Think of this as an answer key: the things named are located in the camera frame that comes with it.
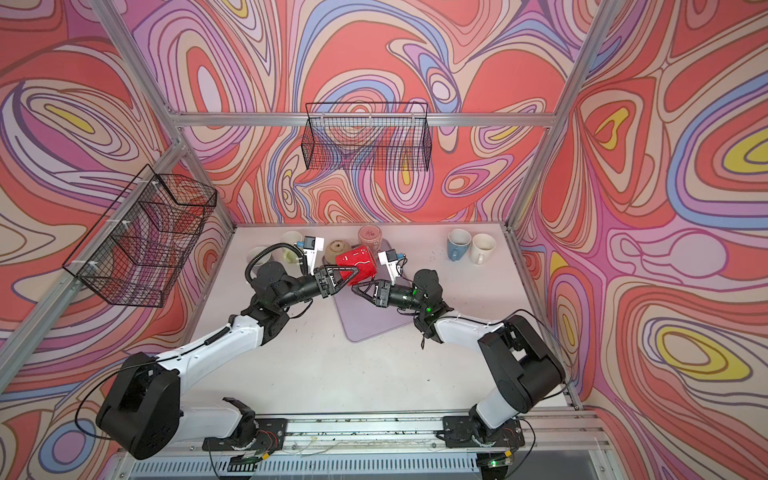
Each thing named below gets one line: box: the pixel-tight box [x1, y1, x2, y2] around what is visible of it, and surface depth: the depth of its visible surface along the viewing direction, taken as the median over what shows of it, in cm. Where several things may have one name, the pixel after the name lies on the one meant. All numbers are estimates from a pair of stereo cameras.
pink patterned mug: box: [358, 224, 383, 253], surface depth 103 cm
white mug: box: [470, 233, 497, 266], surface depth 103 cm
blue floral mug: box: [447, 228, 472, 262], surface depth 104 cm
